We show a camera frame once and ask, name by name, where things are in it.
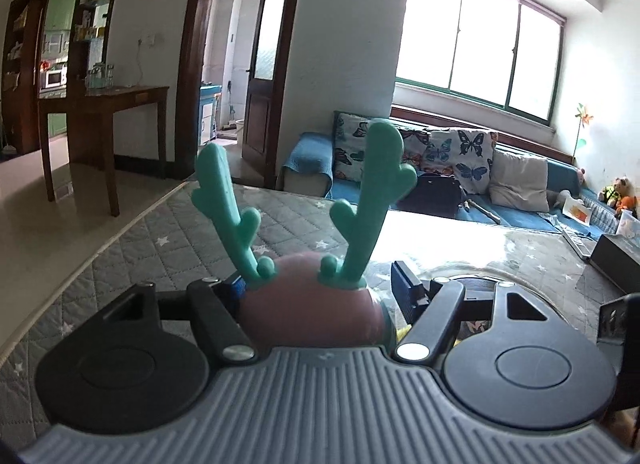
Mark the dark wooden shelf unit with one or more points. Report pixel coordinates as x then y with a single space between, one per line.
77 19

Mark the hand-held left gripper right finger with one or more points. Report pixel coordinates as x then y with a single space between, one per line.
405 289

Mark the black bag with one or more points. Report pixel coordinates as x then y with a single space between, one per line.
432 191

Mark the long butterfly print cushion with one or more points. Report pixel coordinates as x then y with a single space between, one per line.
347 144

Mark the white orange picture card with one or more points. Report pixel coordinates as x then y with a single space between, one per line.
576 209

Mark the pink lidded bottle with antlers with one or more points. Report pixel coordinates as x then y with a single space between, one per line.
310 299

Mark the dark wooden glass door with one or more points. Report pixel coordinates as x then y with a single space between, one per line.
257 119

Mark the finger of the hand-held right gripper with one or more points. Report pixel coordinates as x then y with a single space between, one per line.
622 324

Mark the brown plush bear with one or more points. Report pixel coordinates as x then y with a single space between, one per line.
615 189

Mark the dark wooden side table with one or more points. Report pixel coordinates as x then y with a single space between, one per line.
105 99

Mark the grey remote control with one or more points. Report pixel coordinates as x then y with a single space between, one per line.
577 243

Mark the group of glass jars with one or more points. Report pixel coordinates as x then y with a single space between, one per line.
100 76

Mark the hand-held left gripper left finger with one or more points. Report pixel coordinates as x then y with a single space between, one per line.
237 290

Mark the colourful pinwheel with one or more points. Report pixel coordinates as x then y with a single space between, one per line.
582 119

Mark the white microwave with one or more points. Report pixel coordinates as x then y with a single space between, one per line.
55 78

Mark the grey quilted star table cover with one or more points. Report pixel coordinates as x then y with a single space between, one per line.
150 234

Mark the clear plastic box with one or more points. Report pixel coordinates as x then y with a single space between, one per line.
630 229

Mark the pink plush toy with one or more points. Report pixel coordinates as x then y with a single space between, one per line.
580 175

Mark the square butterfly print cushion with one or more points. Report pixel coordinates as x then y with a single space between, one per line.
465 159

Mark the blue covered sofa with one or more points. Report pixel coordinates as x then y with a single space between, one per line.
310 159

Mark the orange plush toy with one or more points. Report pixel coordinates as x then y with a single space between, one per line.
627 203

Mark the beige cushion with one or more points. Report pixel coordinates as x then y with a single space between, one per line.
520 179

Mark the long black box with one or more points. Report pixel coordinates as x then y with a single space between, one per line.
617 259

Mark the green framed window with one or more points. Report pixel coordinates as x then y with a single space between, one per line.
480 34

